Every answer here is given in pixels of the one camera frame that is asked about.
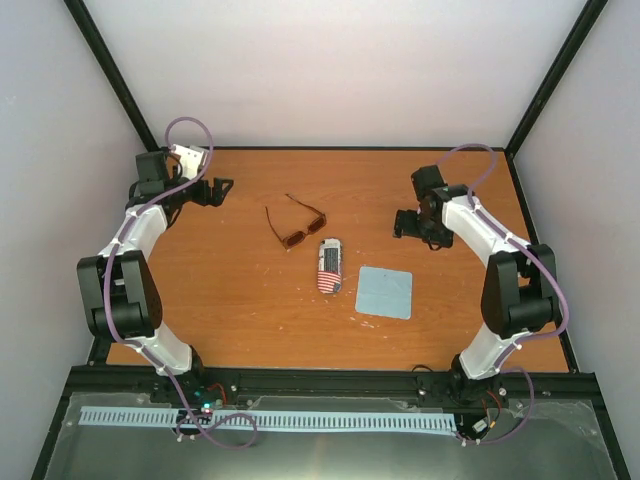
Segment blue cleaning cloth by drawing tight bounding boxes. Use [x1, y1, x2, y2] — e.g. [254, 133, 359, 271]
[355, 266, 413, 320]

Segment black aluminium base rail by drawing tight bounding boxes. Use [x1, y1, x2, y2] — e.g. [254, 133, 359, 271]
[63, 365, 601, 408]

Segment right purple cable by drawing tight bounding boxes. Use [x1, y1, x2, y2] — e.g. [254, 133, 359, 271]
[435, 143, 570, 446]

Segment flag pattern glasses case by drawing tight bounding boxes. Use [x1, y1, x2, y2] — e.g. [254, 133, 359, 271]
[317, 238, 343, 294]

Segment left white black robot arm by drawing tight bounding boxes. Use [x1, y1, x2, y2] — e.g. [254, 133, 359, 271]
[76, 144, 234, 403]

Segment light blue slotted cable duct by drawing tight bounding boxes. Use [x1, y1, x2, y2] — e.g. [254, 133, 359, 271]
[78, 406, 457, 436]

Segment brown tinted sunglasses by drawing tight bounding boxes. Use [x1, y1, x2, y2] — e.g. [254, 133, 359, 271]
[264, 193, 328, 252]

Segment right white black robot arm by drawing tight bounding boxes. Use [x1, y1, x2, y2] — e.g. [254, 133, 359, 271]
[393, 165, 561, 404]

